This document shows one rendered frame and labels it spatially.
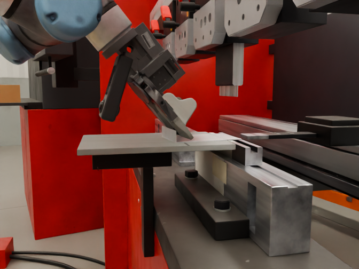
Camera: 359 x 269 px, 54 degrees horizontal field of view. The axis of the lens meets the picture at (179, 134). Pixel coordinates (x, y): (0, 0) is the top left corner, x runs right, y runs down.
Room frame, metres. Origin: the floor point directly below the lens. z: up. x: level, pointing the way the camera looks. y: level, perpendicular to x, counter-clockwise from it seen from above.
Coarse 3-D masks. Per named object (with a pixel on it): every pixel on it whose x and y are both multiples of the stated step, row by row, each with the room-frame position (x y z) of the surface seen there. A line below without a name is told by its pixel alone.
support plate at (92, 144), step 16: (80, 144) 0.59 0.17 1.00; (96, 144) 0.59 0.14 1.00; (112, 144) 0.59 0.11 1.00; (128, 144) 0.59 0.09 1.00; (144, 144) 0.59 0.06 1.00; (160, 144) 0.59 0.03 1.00; (176, 144) 0.59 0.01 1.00; (192, 144) 0.59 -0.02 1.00; (208, 144) 0.59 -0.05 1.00; (224, 144) 0.59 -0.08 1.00
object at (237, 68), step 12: (228, 48) 0.66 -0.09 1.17; (240, 48) 0.64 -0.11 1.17; (216, 60) 0.73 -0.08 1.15; (228, 60) 0.66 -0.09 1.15; (240, 60) 0.64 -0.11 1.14; (216, 72) 0.73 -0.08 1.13; (228, 72) 0.66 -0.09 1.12; (240, 72) 0.64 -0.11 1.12; (216, 84) 0.72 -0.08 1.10; (228, 84) 0.66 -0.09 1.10; (240, 84) 0.64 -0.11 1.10
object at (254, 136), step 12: (312, 120) 0.73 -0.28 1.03; (324, 120) 0.69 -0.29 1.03; (336, 120) 0.67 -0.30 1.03; (348, 120) 0.68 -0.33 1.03; (276, 132) 0.71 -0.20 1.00; (288, 132) 0.71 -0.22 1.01; (300, 132) 0.71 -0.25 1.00; (312, 132) 0.71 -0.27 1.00; (324, 132) 0.67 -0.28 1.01; (336, 132) 0.66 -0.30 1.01; (348, 132) 0.66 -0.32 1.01; (324, 144) 0.67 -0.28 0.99; (336, 144) 0.66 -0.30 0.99; (348, 144) 0.66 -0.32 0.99
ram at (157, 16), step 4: (152, 0) 1.43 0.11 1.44; (156, 0) 1.33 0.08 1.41; (168, 0) 1.09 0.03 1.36; (172, 0) 1.03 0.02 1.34; (152, 4) 1.43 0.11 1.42; (164, 4) 1.16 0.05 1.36; (168, 4) 1.09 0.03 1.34; (152, 8) 1.43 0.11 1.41; (160, 12) 1.23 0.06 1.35; (156, 16) 1.33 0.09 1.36; (160, 16) 1.24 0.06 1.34; (160, 20) 1.32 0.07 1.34; (160, 24) 1.39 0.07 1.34; (160, 28) 1.49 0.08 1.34
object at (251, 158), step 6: (222, 132) 0.75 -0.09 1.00; (240, 144) 0.59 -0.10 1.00; (246, 144) 0.61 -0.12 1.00; (252, 144) 0.59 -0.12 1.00; (234, 150) 0.61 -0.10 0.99; (240, 150) 0.58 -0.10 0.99; (246, 150) 0.56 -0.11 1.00; (252, 150) 0.58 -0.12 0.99; (258, 150) 0.56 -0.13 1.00; (234, 156) 0.61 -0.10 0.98; (240, 156) 0.58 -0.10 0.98; (246, 156) 0.56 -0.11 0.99; (252, 156) 0.56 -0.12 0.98; (258, 156) 0.56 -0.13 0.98; (240, 162) 0.58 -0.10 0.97; (246, 162) 0.56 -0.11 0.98; (252, 162) 0.56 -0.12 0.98; (258, 162) 0.56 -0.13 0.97
